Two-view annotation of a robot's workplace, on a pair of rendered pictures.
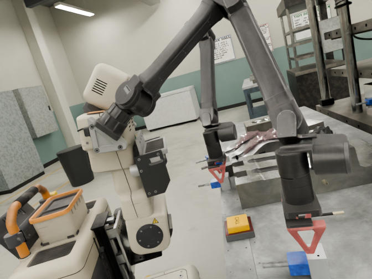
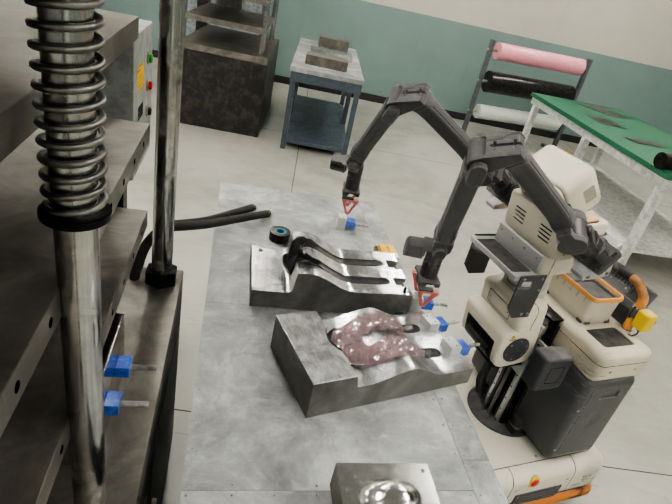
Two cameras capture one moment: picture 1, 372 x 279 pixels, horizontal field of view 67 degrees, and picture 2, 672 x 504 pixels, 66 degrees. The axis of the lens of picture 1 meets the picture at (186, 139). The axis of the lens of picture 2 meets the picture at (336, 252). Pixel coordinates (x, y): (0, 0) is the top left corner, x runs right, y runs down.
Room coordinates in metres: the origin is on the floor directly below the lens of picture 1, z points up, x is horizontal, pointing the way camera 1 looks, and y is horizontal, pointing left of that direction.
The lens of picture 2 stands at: (2.27, -0.95, 1.75)
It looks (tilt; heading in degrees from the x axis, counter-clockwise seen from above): 29 degrees down; 157
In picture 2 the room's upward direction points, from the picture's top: 13 degrees clockwise
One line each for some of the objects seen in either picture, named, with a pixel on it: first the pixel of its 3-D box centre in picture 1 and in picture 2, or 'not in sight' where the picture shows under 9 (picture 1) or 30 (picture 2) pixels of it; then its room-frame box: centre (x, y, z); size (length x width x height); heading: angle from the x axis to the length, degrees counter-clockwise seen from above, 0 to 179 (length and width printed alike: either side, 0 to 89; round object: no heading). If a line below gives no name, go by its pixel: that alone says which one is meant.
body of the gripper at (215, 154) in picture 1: (215, 151); (429, 269); (1.06, -0.10, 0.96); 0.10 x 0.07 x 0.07; 167
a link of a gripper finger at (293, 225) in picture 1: (305, 228); not in sight; (0.48, -0.18, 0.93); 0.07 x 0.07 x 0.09; 72
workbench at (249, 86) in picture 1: (264, 95); not in sight; (5.66, -1.78, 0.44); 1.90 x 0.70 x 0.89; 164
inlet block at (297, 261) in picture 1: (293, 263); (352, 223); (0.52, -0.15, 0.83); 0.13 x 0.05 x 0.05; 73
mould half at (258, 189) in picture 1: (303, 161); (329, 271); (0.94, -0.38, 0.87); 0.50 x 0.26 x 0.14; 81
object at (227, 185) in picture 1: (213, 183); (428, 303); (1.07, -0.06, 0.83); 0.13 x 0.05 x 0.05; 77
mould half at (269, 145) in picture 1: (262, 143); (374, 349); (1.31, -0.36, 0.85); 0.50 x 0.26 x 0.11; 98
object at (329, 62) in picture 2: not in sight; (322, 87); (-3.40, 0.89, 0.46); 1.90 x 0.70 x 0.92; 164
